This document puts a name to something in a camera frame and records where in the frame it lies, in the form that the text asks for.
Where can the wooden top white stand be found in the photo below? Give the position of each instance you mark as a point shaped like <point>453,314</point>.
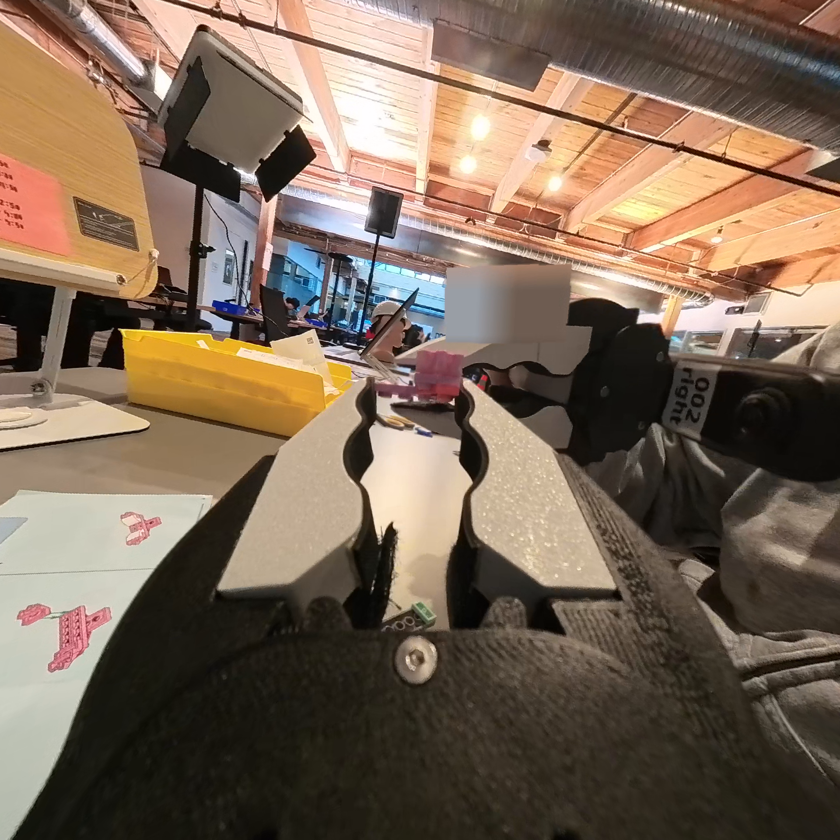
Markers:
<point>65,118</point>

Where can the person's grey hoodie torso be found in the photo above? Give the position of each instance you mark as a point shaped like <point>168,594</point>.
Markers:
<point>787,689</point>

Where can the person's right forearm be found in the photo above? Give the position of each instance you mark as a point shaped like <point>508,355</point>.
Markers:
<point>682,485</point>

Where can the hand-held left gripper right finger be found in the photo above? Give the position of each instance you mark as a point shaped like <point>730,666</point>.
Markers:
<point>538,518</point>

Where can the open pale blue instruction booklet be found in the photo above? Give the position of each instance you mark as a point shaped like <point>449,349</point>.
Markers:
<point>98,544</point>

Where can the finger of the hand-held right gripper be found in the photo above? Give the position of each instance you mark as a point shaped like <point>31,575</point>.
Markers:
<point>544,407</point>
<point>525,353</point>

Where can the pink sticky note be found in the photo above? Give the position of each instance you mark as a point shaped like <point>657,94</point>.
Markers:
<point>33,203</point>

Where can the shallow yellow plastic bin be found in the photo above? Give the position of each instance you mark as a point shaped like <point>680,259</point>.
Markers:
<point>197,387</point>

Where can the mannequin head with white helmet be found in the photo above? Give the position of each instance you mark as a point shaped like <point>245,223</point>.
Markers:
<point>390,325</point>

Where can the white printed paper sheet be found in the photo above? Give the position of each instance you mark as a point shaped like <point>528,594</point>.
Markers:
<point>302,354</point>

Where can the pink brick assembly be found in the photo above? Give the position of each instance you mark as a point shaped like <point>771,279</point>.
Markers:
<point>433,374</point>

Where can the black label plate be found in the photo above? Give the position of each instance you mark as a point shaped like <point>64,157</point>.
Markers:
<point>106,224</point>

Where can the black panel on stand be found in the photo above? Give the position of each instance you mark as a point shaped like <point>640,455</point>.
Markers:
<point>384,210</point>

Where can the studio light on black stand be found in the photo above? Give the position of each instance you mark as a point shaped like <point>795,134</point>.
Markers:
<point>229,98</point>

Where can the winged grey mint brick assembly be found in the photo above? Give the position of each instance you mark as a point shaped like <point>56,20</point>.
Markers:
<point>420,613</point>

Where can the round ceiling lamp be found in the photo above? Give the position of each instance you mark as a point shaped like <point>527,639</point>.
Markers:
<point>554,182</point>
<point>467,164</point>
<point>480,124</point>

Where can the large ribbed ventilation duct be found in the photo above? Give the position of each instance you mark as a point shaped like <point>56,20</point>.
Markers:
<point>656,65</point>

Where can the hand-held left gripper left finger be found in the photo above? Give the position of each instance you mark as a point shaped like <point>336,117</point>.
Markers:
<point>295,518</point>

